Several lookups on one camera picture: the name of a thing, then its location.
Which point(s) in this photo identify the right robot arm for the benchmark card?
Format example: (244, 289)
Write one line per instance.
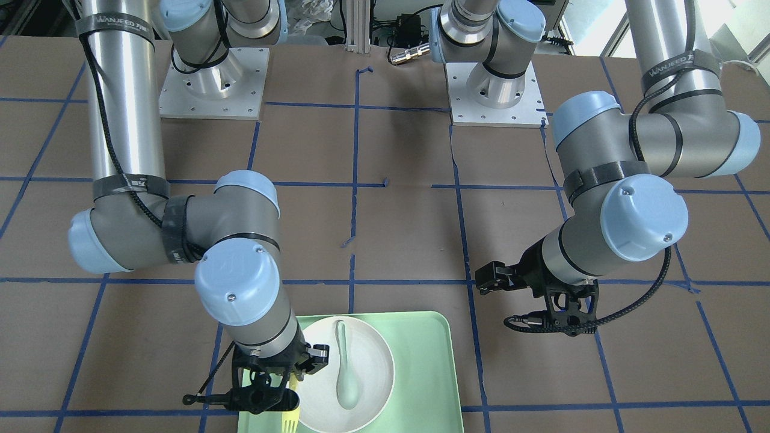
(232, 235)

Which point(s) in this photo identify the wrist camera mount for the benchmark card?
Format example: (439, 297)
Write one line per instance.
(256, 392)
(568, 306)

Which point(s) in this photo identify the white round plate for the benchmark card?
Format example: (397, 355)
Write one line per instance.
(370, 363)

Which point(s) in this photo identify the pale green plastic spoon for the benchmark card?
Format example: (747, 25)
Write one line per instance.
(348, 389)

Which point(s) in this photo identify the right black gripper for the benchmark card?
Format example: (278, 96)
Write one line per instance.
(314, 356)

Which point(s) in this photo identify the light green tray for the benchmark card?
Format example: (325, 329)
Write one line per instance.
(425, 393)

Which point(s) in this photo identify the silver metal cylinder connector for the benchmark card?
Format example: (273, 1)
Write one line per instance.
(409, 54)

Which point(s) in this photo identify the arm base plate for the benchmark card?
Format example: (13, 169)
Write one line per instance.
(478, 98)
(233, 89)

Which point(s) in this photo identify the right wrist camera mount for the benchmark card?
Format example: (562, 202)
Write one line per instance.
(256, 392)

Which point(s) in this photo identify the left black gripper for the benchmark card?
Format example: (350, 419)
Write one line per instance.
(529, 269)

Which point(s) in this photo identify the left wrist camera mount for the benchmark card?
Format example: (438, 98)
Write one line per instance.
(568, 306)

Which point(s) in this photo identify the aluminium frame post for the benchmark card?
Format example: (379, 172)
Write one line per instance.
(357, 18)

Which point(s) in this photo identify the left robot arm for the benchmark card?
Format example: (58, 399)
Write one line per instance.
(616, 166)

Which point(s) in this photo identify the black power adapter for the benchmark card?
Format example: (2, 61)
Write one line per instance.
(408, 32)

